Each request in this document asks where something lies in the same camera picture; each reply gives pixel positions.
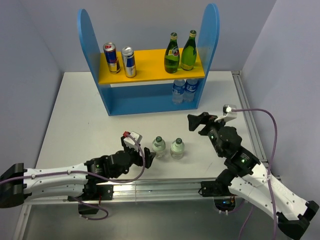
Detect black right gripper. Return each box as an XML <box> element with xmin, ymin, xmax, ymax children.
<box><xmin>187</xmin><ymin>111</ymin><xmax>231</xmax><ymax>157</ymax></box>

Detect small clear bottle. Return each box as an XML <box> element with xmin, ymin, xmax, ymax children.
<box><xmin>152</xmin><ymin>136</ymin><xmax>166</xmax><ymax>159</ymax></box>
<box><xmin>170</xmin><ymin>137</ymin><xmax>185</xmax><ymax>159</ymax></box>

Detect green glass Perrier bottle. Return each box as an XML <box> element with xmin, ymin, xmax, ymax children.
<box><xmin>164</xmin><ymin>32</ymin><xmax>180</xmax><ymax>74</ymax></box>

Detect silver blue can front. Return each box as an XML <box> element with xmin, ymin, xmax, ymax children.
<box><xmin>121</xmin><ymin>46</ymin><xmax>137</xmax><ymax>78</ymax></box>

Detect blue silver Red Bull can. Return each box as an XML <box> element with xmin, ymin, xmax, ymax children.
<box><xmin>103</xmin><ymin>42</ymin><xmax>121</xmax><ymax>74</ymax></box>

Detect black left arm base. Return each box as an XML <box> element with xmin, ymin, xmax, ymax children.
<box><xmin>67</xmin><ymin>184</ymin><xmax>114</xmax><ymax>221</ymax></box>

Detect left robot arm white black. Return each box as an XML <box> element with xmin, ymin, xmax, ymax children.
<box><xmin>0</xmin><ymin>137</ymin><xmax>156</xmax><ymax>209</ymax></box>

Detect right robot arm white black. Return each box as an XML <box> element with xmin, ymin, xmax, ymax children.
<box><xmin>187</xmin><ymin>112</ymin><xmax>320</xmax><ymax>240</ymax></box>

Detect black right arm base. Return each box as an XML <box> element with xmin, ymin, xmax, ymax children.
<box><xmin>198</xmin><ymin>180</ymin><xmax>236</xmax><ymax>212</ymax></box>

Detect blue and yellow wooden shelf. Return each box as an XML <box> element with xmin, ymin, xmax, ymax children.
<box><xmin>77</xmin><ymin>3</ymin><xmax>220</xmax><ymax>116</ymax></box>

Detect clear Pocari Sweat bottle right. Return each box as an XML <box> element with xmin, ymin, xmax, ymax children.
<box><xmin>183</xmin><ymin>78</ymin><xmax>199</xmax><ymax>102</ymax></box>

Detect clear pocari sweat bottle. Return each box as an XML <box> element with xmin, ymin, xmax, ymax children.
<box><xmin>183</xmin><ymin>78</ymin><xmax>199</xmax><ymax>102</ymax></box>
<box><xmin>172</xmin><ymin>79</ymin><xmax>186</xmax><ymax>105</ymax></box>

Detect clear Pocari Sweat bottle left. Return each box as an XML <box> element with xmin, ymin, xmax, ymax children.
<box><xmin>172</xmin><ymin>79</ymin><xmax>186</xmax><ymax>105</ymax></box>

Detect green glass bottle yellow label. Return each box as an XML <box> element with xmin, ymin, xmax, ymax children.
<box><xmin>181</xmin><ymin>30</ymin><xmax>197</xmax><ymax>71</ymax></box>

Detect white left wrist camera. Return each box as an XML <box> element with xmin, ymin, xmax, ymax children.
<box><xmin>123</xmin><ymin>131</ymin><xmax>143</xmax><ymax>150</ymax></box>

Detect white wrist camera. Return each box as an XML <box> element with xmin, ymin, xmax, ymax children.
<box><xmin>123</xmin><ymin>131</ymin><xmax>143</xmax><ymax>150</ymax></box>
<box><xmin>214</xmin><ymin>104</ymin><xmax>237</xmax><ymax>123</ymax></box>

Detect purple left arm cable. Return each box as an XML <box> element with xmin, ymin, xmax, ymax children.
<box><xmin>0</xmin><ymin>134</ymin><xmax>146</xmax><ymax>221</ymax></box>

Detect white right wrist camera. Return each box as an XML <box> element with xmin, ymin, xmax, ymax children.
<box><xmin>214</xmin><ymin>104</ymin><xmax>237</xmax><ymax>123</ymax></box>

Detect aluminium mounting rail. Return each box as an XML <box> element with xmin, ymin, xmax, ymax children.
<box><xmin>23</xmin><ymin>177</ymin><xmax>266</xmax><ymax>206</ymax></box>

